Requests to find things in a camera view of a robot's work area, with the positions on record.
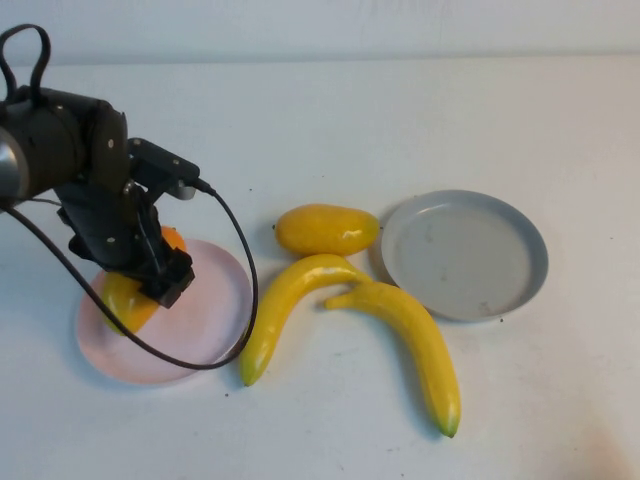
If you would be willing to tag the pink round plate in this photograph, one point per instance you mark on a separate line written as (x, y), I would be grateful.
(200, 320)

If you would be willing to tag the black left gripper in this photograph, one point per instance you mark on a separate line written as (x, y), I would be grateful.
(105, 225)

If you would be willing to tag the orange tinted plastic mango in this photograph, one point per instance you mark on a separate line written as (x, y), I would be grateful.
(122, 305)

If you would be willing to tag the yellow plastic banana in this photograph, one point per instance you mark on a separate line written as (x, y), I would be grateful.
(425, 345)
(270, 325)

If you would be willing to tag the grey round plate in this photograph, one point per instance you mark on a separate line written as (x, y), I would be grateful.
(465, 255)

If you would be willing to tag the yellow plastic mango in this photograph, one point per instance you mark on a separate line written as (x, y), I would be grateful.
(325, 232)

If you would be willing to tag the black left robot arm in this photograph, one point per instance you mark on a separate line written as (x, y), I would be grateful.
(45, 145)

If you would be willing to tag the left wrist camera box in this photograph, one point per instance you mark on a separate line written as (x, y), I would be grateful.
(160, 162)

